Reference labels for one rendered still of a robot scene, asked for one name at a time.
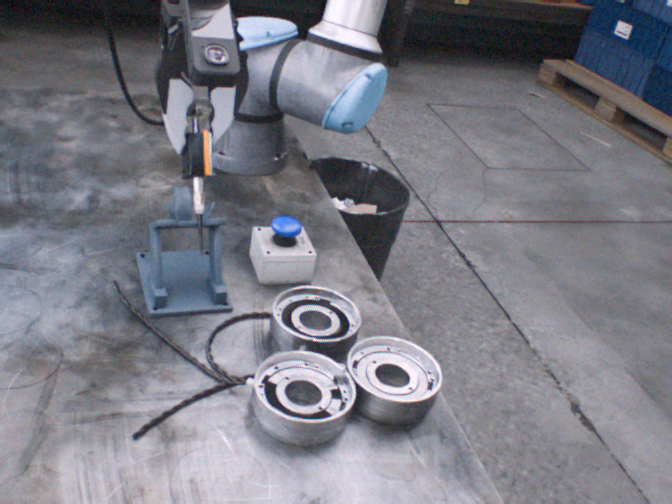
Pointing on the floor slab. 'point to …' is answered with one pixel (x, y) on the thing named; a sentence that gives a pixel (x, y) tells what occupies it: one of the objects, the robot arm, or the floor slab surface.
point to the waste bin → (385, 189)
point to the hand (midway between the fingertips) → (196, 146)
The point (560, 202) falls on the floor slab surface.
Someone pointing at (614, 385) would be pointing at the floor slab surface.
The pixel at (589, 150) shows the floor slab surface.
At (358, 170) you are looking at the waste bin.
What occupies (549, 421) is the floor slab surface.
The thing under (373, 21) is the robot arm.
